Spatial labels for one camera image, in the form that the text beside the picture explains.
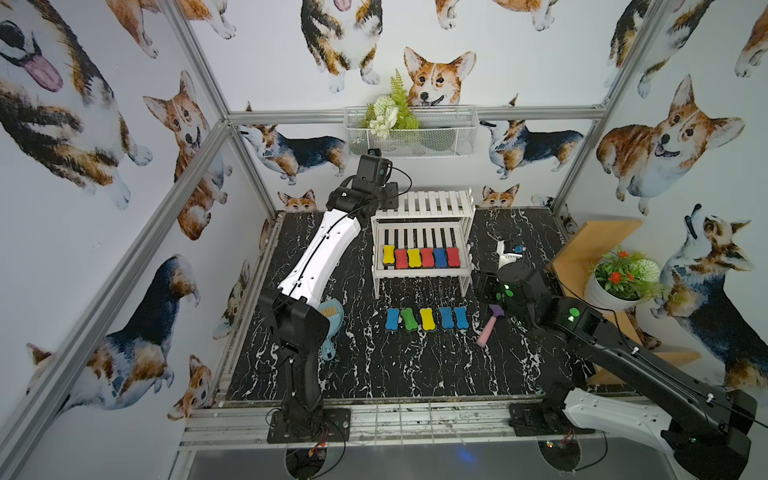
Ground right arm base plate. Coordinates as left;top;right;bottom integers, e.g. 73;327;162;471
508;402;595;437

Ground wooden corner shelf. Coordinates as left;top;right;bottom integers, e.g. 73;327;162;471
548;219;702;386

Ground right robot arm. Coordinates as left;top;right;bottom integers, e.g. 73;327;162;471
475;263;757;479

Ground green fern white flowers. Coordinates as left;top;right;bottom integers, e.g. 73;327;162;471
359;70;420;140

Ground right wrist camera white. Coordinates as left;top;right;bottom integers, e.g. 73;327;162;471
496;240;526;269

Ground white wooden two-tier shelf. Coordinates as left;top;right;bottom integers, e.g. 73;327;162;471
371;189;476;298

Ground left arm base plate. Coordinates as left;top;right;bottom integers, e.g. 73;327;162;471
267;408;351;444

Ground potted plant red flowers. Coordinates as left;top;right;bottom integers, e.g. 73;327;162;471
585;246;666;311

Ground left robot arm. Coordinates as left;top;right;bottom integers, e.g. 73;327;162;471
259;149;399;441

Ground white wire wall basket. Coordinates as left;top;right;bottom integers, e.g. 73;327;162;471
343;106;479;159

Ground purple toy rake pink handle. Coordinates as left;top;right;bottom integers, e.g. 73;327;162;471
476;304;505;348

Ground blue eraser bottom shelf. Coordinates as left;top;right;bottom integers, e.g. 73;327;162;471
432;248;448;268

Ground yellow eraser top shelf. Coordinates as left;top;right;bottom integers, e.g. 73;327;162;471
419;308;436;331

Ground red eraser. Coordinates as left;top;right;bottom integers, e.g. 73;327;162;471
420;248;435;268
445;247;462;268
394;249;409;269

